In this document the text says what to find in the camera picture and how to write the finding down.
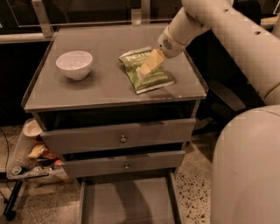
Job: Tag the black office chair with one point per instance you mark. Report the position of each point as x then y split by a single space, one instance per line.
227 96

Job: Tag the grey top drawer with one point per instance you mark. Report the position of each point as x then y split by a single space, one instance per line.
109 137

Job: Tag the grey open bottom drawer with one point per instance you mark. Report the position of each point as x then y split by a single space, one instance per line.
144 197

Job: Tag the red snack bag in bin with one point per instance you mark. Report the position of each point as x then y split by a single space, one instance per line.
46 154

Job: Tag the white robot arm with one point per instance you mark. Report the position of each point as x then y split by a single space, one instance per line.
245 185

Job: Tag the metal rail with brackets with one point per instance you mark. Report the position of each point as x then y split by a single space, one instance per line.
37 20

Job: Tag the white bowl in bin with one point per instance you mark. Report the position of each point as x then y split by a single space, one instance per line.
31 128

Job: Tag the yellow snack bag in bin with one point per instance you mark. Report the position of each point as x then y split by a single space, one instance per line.
37 151

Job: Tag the green jalapeno chip bag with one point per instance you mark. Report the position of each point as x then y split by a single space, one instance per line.
133 60

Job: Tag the black stand leg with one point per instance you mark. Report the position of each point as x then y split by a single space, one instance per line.
8 212

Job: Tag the white ceramic bowl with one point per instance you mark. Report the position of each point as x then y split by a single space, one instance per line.
75 65

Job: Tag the grey middle drawer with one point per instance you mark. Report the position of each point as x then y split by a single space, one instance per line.
122 164

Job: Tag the soda can in bin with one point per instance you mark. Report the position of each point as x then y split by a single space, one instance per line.
18 170

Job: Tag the clear plastic storage bin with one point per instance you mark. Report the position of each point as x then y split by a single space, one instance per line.
39 170

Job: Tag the grey drawer cabinet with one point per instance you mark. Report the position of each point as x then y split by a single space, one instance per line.
106 96

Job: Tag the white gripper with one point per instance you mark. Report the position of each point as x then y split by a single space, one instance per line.
168 45

